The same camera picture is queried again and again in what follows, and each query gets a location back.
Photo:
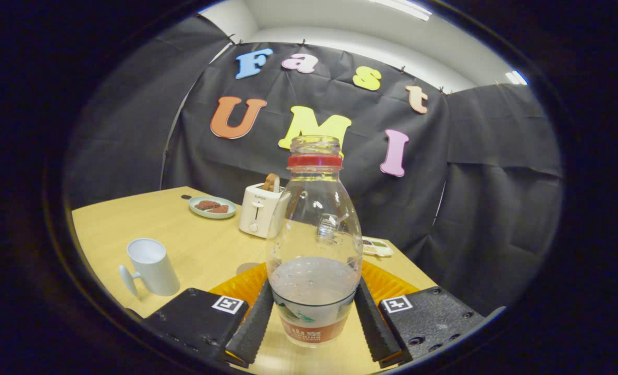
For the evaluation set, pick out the white cup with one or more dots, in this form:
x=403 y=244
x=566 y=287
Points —
x=155 y=271

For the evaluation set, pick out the wooden table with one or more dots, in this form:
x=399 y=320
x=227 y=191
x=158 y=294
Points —
x=199 y=245

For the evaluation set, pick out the wide ceiling light panel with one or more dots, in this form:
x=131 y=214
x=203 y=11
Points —
x=400 y=9

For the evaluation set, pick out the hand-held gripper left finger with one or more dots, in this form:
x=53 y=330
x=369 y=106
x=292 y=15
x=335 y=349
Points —
x=251 y=333

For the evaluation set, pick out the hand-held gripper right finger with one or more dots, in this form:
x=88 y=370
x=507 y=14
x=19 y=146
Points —
x=377 y=333

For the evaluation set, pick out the small white snack tray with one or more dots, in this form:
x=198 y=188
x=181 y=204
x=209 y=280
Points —
x=379 y=247

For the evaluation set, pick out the brown round coaster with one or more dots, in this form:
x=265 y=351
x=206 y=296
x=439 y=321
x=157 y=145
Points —
x=246 y=267

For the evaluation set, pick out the pale green plate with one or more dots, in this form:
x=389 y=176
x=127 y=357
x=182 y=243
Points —
x=227 y=201

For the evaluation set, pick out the brown food piece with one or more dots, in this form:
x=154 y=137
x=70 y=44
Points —
x=207 y=204
x=219 y=209

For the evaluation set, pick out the clear plastic juice bottle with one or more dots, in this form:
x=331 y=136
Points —
x=314 y=234

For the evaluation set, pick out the white toaster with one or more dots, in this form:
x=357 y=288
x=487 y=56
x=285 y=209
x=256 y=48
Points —
x=257 y=213

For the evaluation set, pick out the small ceiling light panel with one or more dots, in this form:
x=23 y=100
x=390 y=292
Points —
x=516 y=77

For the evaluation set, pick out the brown toast slice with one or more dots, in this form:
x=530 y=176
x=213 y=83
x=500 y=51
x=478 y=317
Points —
x=271 y=182

